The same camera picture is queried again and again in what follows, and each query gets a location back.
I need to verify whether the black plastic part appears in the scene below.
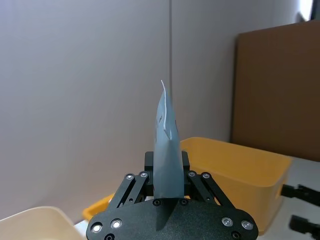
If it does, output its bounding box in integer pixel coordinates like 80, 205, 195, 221
289, 214, 320, 237
280, 183, 320, 201

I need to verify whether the grey foil packet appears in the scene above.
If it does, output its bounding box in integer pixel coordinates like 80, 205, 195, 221
152, 79, 185, 232

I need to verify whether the small yellow plastic bin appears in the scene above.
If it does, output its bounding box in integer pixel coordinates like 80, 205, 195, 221
82, 193, 116, 222

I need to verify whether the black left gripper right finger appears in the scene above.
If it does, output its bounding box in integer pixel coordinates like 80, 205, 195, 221
181, 150, 237, 209

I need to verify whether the large yellow plastic bin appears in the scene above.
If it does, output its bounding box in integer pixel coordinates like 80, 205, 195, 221
179, 136, 294, 236

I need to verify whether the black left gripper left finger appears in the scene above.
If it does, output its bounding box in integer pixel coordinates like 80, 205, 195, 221
107, 151, 156, 210

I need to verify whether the brown cardboard box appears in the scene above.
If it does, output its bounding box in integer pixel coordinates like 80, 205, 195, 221
230, 20, 320, 163

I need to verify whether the cream plastic bin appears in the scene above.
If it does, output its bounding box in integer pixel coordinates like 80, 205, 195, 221
0, 205, 85, 240

